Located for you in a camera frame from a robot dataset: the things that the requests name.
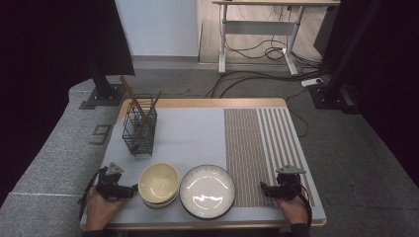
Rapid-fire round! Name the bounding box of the brown wooden chopstick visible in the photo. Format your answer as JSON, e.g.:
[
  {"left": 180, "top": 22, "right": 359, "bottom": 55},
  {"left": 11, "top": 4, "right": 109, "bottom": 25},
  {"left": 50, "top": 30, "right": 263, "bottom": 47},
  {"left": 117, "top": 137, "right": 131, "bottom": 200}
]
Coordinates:
[
  {"left": 148, "top": 89, "right": 163, "bottom": 112},
  {"left": 119, "top": 76, "right": 151, "bottom": 126}
]

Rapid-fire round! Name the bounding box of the light blue table mat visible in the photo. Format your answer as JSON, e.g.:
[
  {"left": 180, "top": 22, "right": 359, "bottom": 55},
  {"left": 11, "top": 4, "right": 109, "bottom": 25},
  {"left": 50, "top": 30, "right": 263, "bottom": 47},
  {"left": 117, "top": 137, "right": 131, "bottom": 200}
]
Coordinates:
[{"left": 98, "top": 107, "right": 327, "bottom": 228}]

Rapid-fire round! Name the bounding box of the person's right hand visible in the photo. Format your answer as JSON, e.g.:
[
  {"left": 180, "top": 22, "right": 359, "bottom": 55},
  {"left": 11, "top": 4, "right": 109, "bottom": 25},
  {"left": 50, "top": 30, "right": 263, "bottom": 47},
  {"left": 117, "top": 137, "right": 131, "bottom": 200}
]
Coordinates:
[{"left": 276, "top": 193, "right": 311, "bottom": 227}]

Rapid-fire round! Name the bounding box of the person's left hand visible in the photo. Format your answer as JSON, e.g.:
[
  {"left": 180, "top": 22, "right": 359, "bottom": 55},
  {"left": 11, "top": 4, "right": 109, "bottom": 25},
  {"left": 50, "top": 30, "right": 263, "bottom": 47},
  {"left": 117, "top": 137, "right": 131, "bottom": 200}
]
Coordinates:
[{"left": 86, "top": 187, "right": 127, "bottom": 231}]

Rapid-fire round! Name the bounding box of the black metal stand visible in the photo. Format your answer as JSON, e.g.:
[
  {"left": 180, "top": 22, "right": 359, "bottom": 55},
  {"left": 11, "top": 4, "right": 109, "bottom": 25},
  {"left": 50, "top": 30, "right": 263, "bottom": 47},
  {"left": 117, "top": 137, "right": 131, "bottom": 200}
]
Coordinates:
[
  {"left": 307, "top": 0, "right": 384, "bottom": 116},
  {"left": 78, "top": 60, "right": 126, "bottom": 111}
]

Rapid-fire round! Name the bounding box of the black wire utensil basket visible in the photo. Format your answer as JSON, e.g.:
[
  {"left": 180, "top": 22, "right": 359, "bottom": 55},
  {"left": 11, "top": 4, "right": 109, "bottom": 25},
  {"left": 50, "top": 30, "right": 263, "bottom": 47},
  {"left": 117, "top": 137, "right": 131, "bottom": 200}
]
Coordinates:
[{"left": 122, "top": 93, "right": 158, "bottom": 157}]

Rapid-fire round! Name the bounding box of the white power strip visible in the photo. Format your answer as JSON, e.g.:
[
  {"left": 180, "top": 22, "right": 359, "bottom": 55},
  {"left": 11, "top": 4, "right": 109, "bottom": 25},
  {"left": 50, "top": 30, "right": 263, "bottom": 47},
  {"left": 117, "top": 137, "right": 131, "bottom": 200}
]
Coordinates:
[{"left": 300, "top": 77, "right": 324, "bottom": 88}]

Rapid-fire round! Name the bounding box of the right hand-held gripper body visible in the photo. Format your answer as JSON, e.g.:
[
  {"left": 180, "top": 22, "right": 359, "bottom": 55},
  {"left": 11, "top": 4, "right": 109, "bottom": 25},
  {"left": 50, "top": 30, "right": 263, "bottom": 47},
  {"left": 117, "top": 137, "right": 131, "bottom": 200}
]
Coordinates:
[{"left": 273, "top": 165, "right": 306, "bottom": 201}]

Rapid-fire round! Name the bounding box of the black curtain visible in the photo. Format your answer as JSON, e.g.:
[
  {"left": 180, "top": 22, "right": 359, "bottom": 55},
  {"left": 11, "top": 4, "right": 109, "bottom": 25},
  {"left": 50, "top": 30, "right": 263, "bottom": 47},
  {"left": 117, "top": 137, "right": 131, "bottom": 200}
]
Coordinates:
[
  {"left": 312, "top": 0, "right": 419, "bottom": 189},
  {"left": 0, "top": 0, "right": 136, "bottom": 206}
]

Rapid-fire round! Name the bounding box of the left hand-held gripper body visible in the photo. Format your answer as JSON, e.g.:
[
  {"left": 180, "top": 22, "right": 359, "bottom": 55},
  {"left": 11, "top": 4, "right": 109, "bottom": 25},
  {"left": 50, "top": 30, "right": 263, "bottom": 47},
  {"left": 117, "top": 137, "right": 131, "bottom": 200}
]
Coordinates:
[{"left": 95, "top": 161, "right": 132, "bottom": 201}]

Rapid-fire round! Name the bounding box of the grey striped woven placemat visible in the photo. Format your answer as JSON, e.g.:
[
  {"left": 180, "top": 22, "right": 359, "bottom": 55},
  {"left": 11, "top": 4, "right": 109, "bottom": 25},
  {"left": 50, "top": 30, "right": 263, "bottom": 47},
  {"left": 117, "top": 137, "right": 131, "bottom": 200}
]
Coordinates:
[{"left": 223, "top": 107, "right": 316, "bottom": 209}]

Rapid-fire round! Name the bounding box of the white standing desk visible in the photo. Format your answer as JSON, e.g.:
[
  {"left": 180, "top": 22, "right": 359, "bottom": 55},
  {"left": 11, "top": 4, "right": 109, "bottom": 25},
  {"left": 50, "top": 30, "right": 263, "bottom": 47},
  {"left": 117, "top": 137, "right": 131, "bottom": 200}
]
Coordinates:
[{"left": 211, "top": 0, "right": 341, "bottom": 76}]

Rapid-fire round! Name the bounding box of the black floor cable bundle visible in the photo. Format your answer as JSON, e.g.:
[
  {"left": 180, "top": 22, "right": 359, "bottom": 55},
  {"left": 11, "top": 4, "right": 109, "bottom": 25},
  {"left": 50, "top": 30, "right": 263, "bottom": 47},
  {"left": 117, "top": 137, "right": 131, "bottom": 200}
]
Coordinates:
[{"left": 204, "top": 33, "right": 330, "bottom": 99}]

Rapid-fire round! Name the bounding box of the floor socket box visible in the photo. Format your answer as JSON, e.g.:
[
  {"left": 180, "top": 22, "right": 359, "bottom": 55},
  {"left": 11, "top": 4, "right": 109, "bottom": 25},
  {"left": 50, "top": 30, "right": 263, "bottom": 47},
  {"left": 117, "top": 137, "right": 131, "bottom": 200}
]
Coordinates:
[{"left": 89, "top": 123, "right": 113, "bottom": 146}]

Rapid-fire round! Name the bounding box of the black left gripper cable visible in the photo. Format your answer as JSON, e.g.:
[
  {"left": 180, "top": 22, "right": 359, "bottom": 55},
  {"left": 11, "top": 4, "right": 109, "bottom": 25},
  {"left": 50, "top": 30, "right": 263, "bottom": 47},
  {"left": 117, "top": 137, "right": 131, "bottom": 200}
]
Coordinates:
[{"left": 78, "top": 167, "right": 108, "bottom": 221}]

